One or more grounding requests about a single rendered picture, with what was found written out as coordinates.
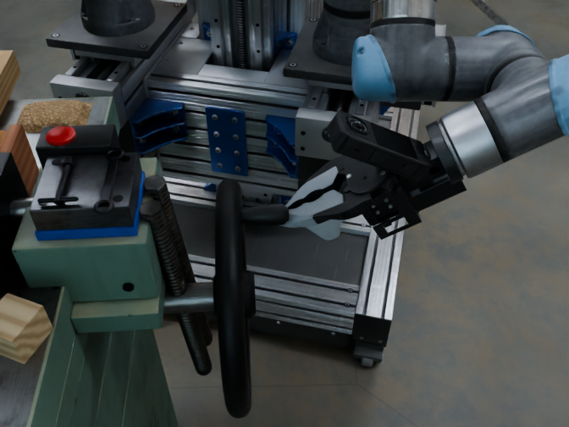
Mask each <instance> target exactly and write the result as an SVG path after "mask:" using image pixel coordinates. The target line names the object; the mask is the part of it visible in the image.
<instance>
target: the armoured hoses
mask: <svg viewBox="0 0 569 427"><path fill-rule="evenodd" d="M143 187H144V188H145V192H146V194H147V195H148V196H149V197H152V198H153V200H148V201H146V202H144V203H142V205H141V206H140V210H139V212H140V214H141V217H142V220H143V221H146V222H148V223H149V225H150V226H151V230H152V233H153V237H154V241H155V245H156V249H157V255H158V259H159V262H160V265H161V269H162V273H163V276H164V279H165V282H166V287H167V290H168V292H169V295H170V296H173V297H180V296H182V295H184V294H185V292H186V291H187V284H186V283H196V279H195V276H194V273H193V270H192V267H191V263H190V260H189V258H188V254H187V251H186V248H185V243H184V239H183V238H182V235H181V231H180V226H179V225H178V221H177V218H176V214H175V211H174V207H173V204H172V203H171V201H172V200H171V199H170V195H169V191H168V188H167V184H166V182H165V179H164V178H163V176H162V175H151V176H150V177H148V178H146V179H145V181H144V182H143ZM176 316H177V319H178V321H179V324H180V327H181V329H182V332H183V335H184V338H185V342H186V345H187V347H188V349H189V352H190V355H191V358H192V361H193V363H194V366H195V369H196V372H197V373H198V374H199V375H201V376H203V375H208V374H210V372H211V370H212V363H211V360H210V357H209V354H208V351H207V346H209V345H210V344H211V343H212V341H213V335H212V332H211V330H210V326H209V323H208V321H207V316H206V312H194V313H177V314H176Z"/></svg>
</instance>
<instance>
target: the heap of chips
mask: <svg viewBox="0 0 569 427"><path fill-rule="evenodd" d="M92 104H93V103H83V102H80V101H76V100H58V101H40V102H34V103H30V104H28V105H25V106H24V107H23V109H22V111H21V114H20V116H19V119H18V121H17V123H16V124H22V125H23V127H24V130H25V133H29V132H41V131H42V128H43V127H53V126H62V125H64V126H73V125H86V124H87V121H88V118H89V115H90V111H91V107H92Z"/></svg>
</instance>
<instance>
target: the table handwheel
mask: <svg viewBox="0 0 569 427"><path fill-rule="evenodd" d="M242 208H243V202H242V193H241V188H240V184H239V183H238V181H236V180H234V179H225V180H222V181H221V182H220V184H219V185H218V189H217V195H216V206H215V271H216V275H215V276H214V277H213V282H199V283H186V284H187V291H186V292H185V294H184V295H182V296H180V297H173V296H170V295H169V292H168V290H167V287H166V291H165V300H164V309H163V314H165V313H194V312H208V311H214V313H215V316H216V317H217V318H218V344H219V356H220V367H221V375H222V384H223V391H224V401H225V406H226V408H227V410H228V413H229V414H230V415H231V416H232V417H234V418H237V419H241V418H244V417H245V416H246V415H247V414H248V413H249V412H250V410H251V348H250V325H249V319H252V317H253V316H254V315H255V314H256V297H255V280H254V274H253V273H252V272H251V271H250V270H246V241H245V227H244V224H241V223H240V210H241V209H242Z"/></svg>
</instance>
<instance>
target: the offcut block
mask: <svg viewBox="0 0 569 427"><path fill-rule="evenodd" d="M52 330H53V327H52V324H51V322H50V320H49V318H48V316H47V313H46V311H45V309H44V307H43V306H42V305H40V304H38V303H35V302H31V301H29V300H26V299H24V298H21V297H17V296H15V295H12V294H10V293H7V294H6V295H5V296H4V297H3V298H2V299H1V300H0V355H2V356H4V357H6V358H10V359H13V360H14V361H17V362H19V363H23V364H25V363H26V362H27V361H28V360H29V358H30V357H31V356H32V354H33V353H34V352H35V351H36V349H37V348H38V347H39V346H40V345H41V344H42V343H43V342H44V340H45V339H46V338H47V336H48V335H49V334H50V333H51V331H52Z"/></svg>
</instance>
